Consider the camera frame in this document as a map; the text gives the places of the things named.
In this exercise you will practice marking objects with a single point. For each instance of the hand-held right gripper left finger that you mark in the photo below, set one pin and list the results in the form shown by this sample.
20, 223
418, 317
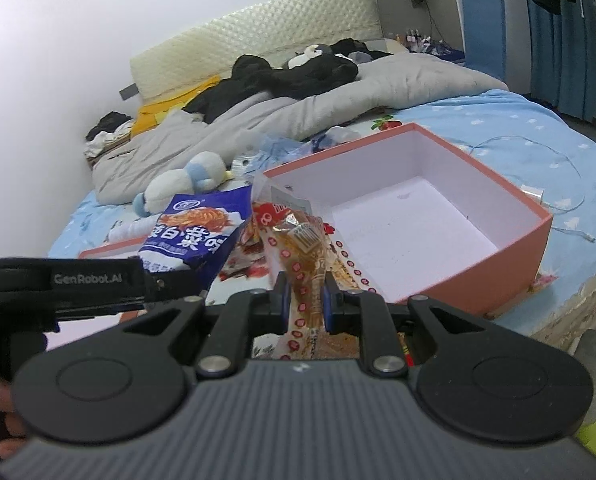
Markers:
284, 302

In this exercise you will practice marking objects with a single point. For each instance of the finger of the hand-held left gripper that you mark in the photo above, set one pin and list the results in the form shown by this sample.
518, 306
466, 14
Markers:
175, 287

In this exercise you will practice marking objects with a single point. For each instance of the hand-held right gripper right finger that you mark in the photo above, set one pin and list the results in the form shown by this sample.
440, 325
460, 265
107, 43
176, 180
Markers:
330, 305

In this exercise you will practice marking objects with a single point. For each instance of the orange translucent snack packet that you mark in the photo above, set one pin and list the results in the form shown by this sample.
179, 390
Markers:
303, 260

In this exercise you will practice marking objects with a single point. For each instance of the dark blue snack packet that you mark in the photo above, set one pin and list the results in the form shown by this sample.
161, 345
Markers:
193, 240

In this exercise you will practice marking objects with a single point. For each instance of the pink box lid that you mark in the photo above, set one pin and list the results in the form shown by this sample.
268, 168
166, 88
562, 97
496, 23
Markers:
108, 249

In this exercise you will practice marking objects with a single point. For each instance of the pink cardboard box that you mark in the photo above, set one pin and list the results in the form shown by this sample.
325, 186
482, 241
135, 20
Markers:
478, 280

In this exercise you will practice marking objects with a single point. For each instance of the red dotted snack packet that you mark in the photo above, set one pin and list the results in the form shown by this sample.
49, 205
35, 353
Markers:
353, 270

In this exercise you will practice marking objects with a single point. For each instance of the printed floral mat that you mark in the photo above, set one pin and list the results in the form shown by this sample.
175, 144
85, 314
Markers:
263, 347

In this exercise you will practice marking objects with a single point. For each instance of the red white snack packet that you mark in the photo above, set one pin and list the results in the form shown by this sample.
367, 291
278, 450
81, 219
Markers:
250, 260

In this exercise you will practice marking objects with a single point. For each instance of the white blue plush toy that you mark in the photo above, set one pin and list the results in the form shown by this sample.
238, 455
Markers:
178, 180

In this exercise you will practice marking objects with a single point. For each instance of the crumpled light blue plastic bag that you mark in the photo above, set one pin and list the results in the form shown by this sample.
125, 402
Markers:
278, 152

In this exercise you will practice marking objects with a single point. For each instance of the pile of dark clothes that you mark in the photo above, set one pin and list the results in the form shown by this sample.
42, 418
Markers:
110, 122

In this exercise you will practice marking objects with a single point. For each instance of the white sock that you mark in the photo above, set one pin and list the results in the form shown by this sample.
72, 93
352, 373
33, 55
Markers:
342, 133

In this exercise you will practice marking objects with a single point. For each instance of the yellow cloth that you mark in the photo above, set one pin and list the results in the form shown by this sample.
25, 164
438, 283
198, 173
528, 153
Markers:
150, 112

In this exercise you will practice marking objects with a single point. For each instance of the black clothes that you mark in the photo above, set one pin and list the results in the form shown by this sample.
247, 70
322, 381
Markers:
298, 77

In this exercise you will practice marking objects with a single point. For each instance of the grey duvet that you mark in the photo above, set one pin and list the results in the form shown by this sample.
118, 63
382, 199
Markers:
403, 80

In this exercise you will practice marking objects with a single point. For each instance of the black white plush toy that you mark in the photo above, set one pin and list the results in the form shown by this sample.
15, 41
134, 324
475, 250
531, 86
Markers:
308, 52

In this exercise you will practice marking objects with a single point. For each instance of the light blue bed sheet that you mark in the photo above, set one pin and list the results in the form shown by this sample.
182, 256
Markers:
503, 115

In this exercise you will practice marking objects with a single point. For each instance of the row of small bottles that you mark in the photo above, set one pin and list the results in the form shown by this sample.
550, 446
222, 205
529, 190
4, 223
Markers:
413, 40

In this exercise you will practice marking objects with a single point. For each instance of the cream quilted headboard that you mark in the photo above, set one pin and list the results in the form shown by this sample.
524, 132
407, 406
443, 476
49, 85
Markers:
278, 20

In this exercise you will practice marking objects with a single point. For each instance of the blue padded board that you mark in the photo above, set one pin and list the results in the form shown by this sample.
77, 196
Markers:
485, 35

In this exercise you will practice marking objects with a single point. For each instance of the blue curtains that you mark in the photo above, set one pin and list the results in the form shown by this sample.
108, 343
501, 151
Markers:
578, 60

